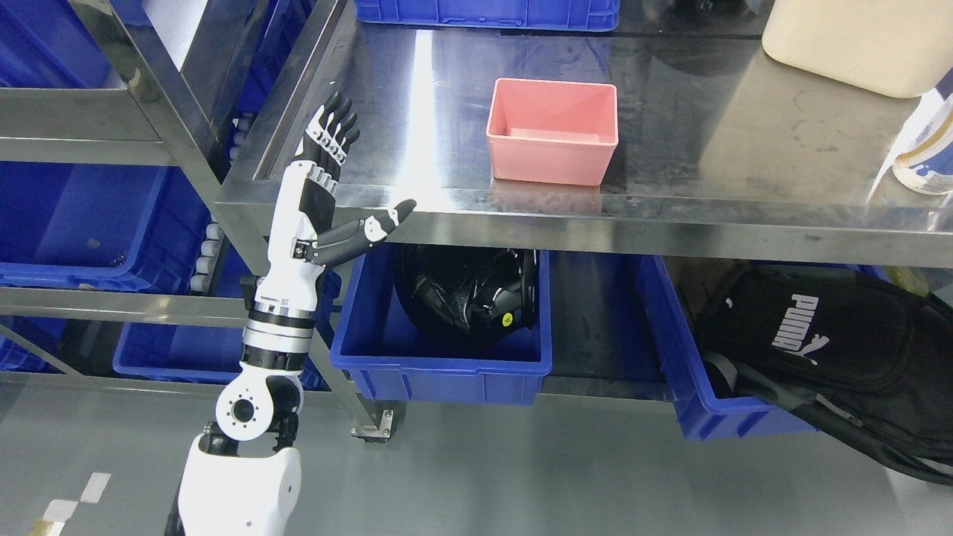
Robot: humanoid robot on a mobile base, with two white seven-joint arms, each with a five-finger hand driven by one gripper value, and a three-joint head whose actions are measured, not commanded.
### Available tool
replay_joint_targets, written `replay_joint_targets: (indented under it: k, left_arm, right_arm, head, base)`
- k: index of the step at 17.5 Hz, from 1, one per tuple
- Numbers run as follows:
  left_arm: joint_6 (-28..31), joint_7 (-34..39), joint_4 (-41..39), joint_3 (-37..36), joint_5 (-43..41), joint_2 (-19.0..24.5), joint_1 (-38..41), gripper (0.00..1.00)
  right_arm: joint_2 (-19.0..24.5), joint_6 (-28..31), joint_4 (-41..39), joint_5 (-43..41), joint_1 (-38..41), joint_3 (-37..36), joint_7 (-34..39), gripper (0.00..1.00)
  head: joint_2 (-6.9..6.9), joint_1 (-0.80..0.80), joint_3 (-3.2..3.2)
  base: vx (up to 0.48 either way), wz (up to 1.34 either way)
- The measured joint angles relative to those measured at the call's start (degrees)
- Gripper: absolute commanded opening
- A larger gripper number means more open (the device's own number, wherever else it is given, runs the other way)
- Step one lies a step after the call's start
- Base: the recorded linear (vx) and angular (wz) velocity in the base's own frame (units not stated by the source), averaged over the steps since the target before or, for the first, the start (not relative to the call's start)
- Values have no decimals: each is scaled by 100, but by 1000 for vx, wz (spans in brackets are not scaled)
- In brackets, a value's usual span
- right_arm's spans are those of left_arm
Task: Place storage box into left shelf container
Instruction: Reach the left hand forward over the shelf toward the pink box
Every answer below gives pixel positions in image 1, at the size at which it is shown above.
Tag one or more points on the black glossy helmet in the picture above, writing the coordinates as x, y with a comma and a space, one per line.
468, 294

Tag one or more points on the blue bin with backpack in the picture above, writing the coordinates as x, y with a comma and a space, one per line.
673, 292

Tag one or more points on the steel shelf rack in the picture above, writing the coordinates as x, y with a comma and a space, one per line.
145, 83

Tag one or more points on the blue shelf bin middle left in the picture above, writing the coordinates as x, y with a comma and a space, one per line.
123, 228

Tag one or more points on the pink plastic storage box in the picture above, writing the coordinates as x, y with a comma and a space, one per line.
551, 131

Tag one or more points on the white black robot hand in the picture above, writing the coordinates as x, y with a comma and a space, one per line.
302, 243

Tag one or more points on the blue bin with helmet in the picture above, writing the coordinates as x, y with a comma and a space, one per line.
391, 360

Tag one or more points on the cream plastic container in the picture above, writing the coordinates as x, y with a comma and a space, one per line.
900, 49

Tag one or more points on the blue bin on table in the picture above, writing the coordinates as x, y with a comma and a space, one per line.
588, 16

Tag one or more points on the stainless steel table cart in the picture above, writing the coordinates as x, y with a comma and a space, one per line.
510, 199

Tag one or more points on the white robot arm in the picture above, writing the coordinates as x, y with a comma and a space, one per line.
243, 472

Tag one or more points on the blue shelf bin lower left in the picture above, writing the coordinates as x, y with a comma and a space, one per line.
181, 353

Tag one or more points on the black Puma backpack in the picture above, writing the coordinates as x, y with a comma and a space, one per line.
856, 357

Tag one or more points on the blue shelf bin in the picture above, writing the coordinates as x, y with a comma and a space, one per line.
181, 353
123, 228

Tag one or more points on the white blue patterned cup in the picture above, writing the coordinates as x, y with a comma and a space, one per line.
927, 167

